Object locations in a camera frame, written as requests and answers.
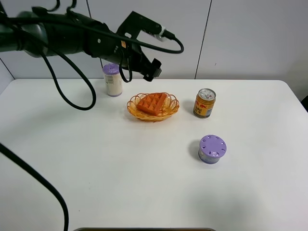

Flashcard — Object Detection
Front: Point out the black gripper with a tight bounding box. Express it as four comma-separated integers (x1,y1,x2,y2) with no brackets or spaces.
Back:
84,20,161,82

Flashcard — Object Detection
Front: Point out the orange waffle piece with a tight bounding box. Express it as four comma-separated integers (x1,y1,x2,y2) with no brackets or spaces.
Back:
137,92,167,116

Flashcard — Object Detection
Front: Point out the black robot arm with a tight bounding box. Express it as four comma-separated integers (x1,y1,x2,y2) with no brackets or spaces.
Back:
0,9,161,81

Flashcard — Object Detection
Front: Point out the orange wicker basket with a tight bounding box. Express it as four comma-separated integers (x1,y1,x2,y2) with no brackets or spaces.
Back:
127,92,180,122

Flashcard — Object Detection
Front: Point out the cream bottle with purple cap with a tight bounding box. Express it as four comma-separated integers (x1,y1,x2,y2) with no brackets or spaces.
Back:
103,63,123,97

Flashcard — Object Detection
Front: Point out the gold energy drink can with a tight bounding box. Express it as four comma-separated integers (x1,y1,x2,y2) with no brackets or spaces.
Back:
193,89,216,118

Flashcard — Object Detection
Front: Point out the purple lidded air freshener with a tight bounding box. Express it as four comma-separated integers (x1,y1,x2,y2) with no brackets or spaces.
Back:
198,135,227,164

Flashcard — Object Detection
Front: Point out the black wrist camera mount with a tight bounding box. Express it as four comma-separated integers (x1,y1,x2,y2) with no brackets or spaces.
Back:
116,11,175,41

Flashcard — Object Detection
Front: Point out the black cable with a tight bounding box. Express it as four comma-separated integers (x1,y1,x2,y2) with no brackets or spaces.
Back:
0,0,185,231

